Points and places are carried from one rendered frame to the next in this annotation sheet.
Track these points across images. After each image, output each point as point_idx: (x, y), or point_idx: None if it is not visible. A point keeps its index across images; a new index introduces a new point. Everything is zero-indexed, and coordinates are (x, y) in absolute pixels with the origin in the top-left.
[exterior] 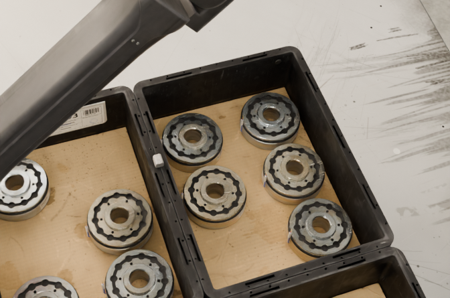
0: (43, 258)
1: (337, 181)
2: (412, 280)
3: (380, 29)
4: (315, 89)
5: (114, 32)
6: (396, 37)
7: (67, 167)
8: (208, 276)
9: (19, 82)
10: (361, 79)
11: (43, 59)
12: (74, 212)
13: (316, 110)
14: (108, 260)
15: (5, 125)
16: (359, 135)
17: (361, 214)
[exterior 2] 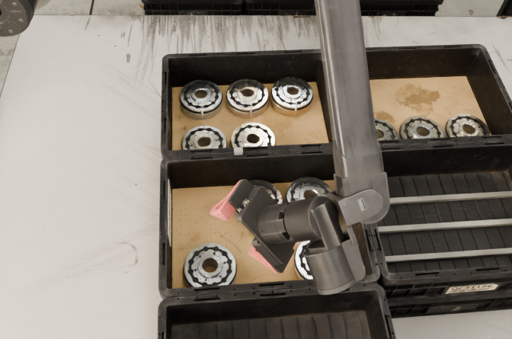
0: None
1: (262, 75)
2: None
3: (119, 42)
4: (204, 54)
5: None
6: (129, 36)
7: (196, 234)
8: (332, 142)
9: (337, 70)
10: (156, 64)
11: (333, 43)
12: (238, 235)
13: (216, 62)
14: None
15: (364, 91)
16: None
17: (295, 66)
